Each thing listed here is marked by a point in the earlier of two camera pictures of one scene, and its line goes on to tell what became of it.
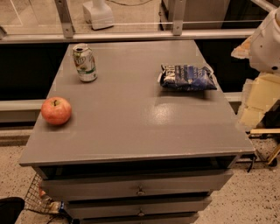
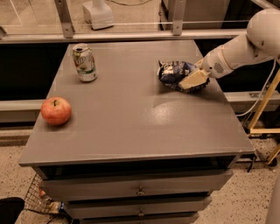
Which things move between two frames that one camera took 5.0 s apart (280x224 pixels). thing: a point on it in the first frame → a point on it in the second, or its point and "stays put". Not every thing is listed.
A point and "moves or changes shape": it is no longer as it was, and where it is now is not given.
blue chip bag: x=187 y=77 moves or changes shape
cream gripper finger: x=244 y=50 → x=199 y=64
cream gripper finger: x=259 y=94 → x=194 y=79
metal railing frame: x=64 y=30 stays put
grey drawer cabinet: x=132 y=151 stays put
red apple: x=56 y=110 stays put
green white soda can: x=85 y=61 stays put
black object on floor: x=10 y=208 stays put
